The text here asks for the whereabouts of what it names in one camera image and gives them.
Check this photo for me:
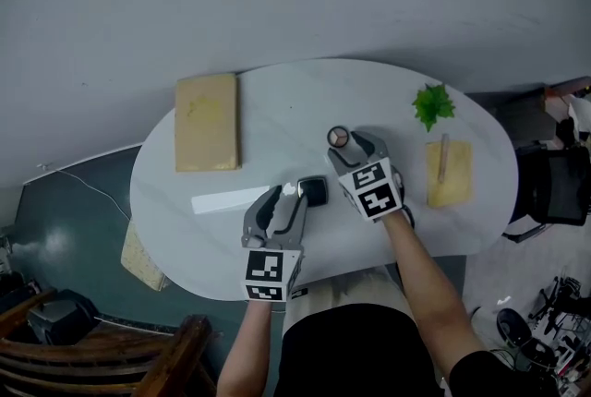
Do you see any black bag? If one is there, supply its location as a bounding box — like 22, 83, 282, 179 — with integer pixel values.
26, 288, 101, 346

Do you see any pale yellow cushion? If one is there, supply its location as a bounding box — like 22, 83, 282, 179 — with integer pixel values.
120, 219, 168, 293

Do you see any green artificial plant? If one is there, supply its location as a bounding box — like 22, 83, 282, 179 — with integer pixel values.
411, 82, 457, 133

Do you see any person's right forearm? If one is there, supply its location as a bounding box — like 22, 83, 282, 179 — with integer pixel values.
380, 211, 491, 381

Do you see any black round fan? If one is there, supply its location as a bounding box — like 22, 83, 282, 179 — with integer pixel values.
495, 307, 533, 349

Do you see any black office chair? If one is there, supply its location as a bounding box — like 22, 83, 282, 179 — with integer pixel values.
501, 144, 591, 245

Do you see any large yellow flat box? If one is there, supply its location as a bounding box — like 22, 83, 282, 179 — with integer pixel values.
174, 72, 243, 174

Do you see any black metal rack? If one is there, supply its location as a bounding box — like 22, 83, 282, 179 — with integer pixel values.
528, 274, 591, 382

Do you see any beige makeup brush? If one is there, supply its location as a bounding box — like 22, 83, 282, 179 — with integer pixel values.
437, 132, 451, 185

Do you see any small yellow pad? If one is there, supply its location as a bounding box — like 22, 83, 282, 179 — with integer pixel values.
425, 139, 475, 209

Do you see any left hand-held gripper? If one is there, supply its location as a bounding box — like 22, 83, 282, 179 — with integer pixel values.
240, 185, 309, 304

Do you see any person's left forearm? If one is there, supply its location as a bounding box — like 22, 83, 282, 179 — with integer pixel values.
215, 299, 274, 397

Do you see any dark wooden chair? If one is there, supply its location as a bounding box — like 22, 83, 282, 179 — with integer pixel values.
0, 287, 219, 397

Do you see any black square makeup compact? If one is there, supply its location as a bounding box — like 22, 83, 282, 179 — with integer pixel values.
296, 174, 331, 208

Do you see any person's torso in black shirt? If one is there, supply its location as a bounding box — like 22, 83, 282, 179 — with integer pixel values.
274, 268, 562, 397

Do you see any round makeup powder compact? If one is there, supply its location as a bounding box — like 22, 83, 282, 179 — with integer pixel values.
327, 125, 351, 150

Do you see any white cable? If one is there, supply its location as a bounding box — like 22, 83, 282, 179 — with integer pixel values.
38, 162, 133, 222

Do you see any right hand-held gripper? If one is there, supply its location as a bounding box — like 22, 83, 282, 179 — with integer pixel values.
326, 130, 408, 224

